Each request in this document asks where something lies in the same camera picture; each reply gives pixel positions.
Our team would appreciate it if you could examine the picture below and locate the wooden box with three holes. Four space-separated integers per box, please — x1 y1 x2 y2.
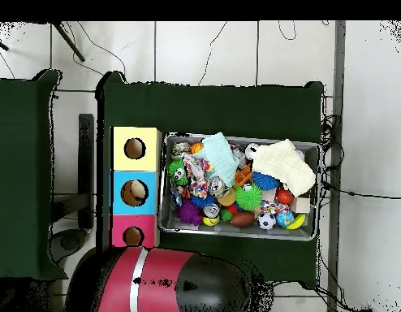
108 125 163 249

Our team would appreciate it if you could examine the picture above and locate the colourful heart print cloth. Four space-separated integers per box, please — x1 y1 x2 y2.
182 152 214 200

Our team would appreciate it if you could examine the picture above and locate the silver drink can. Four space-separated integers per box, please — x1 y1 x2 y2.
207 175 231 198

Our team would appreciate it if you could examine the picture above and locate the light blue waffle cloth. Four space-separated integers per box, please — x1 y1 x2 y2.
192 132 241 189

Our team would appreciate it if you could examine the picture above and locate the small green fuzzy eyed toy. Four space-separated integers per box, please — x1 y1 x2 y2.
166 158 190 187

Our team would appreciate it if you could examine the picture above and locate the purple spiky ball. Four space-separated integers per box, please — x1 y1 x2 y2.
175 199 204 227

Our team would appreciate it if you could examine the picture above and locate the large green fuzzy eyed toy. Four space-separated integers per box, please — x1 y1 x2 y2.
234 182 264 211

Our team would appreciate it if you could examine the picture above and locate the brown toy football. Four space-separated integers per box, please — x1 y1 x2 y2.
230 210 256 228

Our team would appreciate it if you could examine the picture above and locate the dark green table cloth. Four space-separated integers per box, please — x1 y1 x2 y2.
95 70 326 291

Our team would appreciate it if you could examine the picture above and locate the black and white soccer ball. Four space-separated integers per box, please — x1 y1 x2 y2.
257 211 278 231

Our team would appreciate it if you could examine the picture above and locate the cream waffle cloth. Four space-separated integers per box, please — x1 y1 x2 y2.
251 138 317 198

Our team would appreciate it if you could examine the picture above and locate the blue globe print ball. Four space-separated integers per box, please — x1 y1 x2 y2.
275 210 295 228

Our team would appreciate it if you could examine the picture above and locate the black flat panel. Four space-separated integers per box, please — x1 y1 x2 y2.
77 112 95 230

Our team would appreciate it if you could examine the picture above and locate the grey oval floor object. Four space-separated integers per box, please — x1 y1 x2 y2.
49 227 88 265

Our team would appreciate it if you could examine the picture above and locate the green covered side table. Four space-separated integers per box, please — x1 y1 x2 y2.
0 68 69 281

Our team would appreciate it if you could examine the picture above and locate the long black tripod leg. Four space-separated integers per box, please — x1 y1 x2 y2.
51 21 87 63

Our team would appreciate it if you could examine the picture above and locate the silver wire mesh bin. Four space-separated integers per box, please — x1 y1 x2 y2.
157 131 321 242

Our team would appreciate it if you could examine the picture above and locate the black floor cable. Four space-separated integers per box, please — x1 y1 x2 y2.
320 180 401 200

